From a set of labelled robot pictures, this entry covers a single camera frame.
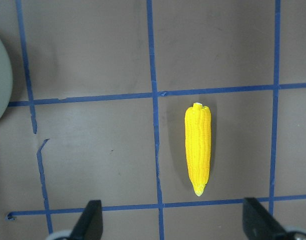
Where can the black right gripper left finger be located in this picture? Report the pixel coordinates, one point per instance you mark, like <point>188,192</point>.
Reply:
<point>90,224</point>

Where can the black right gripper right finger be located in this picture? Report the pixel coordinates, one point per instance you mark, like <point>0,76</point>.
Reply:
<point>259,224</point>

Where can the yellow toy corn cob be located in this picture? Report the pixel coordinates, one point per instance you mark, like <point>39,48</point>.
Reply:
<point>198,139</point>

